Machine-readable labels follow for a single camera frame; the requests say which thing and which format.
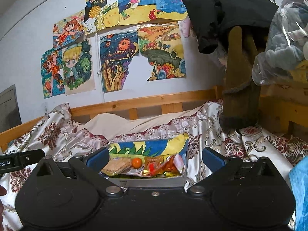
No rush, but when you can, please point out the orange red snack packet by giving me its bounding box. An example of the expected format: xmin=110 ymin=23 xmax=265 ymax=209
xmin=149 ymin=153 xmax=184 ymax=176

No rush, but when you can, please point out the small orange fruit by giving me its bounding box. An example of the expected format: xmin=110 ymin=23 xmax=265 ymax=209
xmin=131 ymin=157 xmax=142 ymax=169

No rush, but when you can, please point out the gold snack packet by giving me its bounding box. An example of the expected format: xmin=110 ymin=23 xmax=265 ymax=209
xmin=141 ymin=155 xmax=183 ymax=177

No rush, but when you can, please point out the person's left hand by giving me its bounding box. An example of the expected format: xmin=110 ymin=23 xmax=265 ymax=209
xmin=0 ymin=186 xmax=7 ymax=231

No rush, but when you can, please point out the floral satin bedspread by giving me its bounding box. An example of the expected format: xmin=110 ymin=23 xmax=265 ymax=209
xmin=1 ymin=102 xmax=307 ymax=230

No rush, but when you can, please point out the white pillow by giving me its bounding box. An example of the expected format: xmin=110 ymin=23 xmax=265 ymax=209
xmin=76 ymin=106 xmax=201 ymax=141

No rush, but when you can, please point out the grey tray with dinosaur drawing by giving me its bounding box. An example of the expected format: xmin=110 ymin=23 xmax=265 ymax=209
xmin=100 ymin=134 xmax=188 ymax=188

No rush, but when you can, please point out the brown hanging garment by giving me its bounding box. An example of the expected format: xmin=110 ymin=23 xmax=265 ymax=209
xmin=219 ymin=26 xmax=260 ymax=130

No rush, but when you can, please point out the plastic bag of clothes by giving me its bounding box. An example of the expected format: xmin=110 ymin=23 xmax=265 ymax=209
xmin=252 ymin=0 xmax=307 ymax=88

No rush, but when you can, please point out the black hanging garment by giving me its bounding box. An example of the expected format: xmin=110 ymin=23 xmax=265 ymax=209
xmin=183 ymin=0 xmax=278 ymax=54

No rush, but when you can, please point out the grey wall panel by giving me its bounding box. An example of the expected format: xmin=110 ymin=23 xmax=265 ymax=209
xmin=0 ymin=85 xmax=22 ymax=132

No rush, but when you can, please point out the wooden bed frame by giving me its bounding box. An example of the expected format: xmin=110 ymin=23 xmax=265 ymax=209
xmin=0 ymin=85 xmax=225 ymax=152

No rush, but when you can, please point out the blond child wall drawing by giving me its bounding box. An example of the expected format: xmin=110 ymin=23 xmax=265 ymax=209
xmin=62 ymin=40 xmax=95 ymax=95

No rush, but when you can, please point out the red haired girl wall drawing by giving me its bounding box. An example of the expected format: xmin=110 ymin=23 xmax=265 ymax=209
xmin=41 ymin=49 xmax=65 ymax=99

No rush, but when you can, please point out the starry swirl wall painting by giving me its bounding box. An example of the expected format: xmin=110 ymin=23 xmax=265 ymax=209
xmin=99 ymin=30 xmax=139 ymax=93

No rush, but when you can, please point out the landscape wall painting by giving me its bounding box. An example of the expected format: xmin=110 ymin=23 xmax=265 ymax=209
xmin=137 ymin=21 xmax=186 ymax=81

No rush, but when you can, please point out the night city wall painting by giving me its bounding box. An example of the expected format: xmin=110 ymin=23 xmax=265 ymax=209
xmin=84 ymin=0 xmax=120 ymax=35

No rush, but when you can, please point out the underwater fish wall painting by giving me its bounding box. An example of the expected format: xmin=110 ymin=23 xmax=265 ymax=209
xmin=117 ymin=0 xmax=158 ymax=26

